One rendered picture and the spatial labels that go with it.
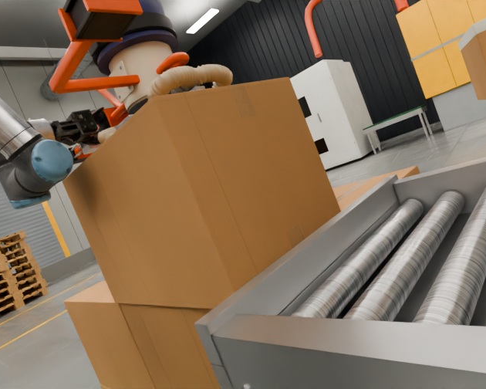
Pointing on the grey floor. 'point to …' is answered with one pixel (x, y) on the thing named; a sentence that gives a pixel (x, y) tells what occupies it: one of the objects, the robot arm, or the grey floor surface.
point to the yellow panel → (447, 55)
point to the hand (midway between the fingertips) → (112, 123)
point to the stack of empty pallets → (3, 275)
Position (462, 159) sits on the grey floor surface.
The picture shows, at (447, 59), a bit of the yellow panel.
